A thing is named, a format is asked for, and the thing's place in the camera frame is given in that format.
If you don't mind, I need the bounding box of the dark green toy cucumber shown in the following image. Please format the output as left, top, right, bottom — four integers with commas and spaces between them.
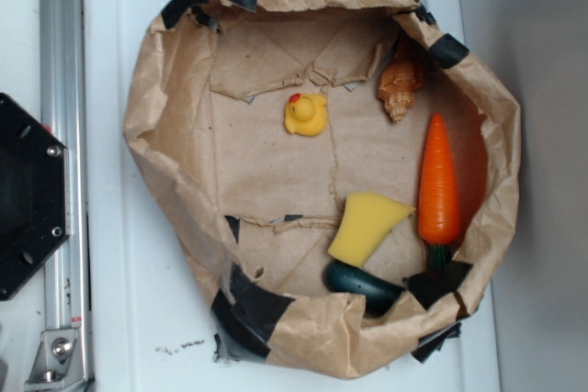
324, 261, 405, 315

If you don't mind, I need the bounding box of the yellow rubber duck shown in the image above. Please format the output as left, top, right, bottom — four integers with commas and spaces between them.
284, 94, 328, 136

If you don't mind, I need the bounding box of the tan conch seashell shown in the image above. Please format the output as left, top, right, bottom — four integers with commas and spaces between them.
377, 32, 425, 123

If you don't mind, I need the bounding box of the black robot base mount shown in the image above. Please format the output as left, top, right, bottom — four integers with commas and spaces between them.
1, 94, 69, 301

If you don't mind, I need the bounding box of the metal corner bracket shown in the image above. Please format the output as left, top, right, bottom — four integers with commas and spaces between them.
24, 328, 84, 391

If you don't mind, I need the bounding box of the yellow sponge piece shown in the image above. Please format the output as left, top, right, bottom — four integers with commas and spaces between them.
327, 192, 416, 267

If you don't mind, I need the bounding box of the brown paper bag basin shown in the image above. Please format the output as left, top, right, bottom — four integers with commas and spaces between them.
124, 0, 521, 379

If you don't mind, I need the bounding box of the aluminium frame rail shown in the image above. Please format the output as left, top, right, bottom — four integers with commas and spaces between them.
40, 0, 95, 391

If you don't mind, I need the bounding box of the orange toy carrot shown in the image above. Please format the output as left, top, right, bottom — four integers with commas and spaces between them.
418, 113, 460, 273

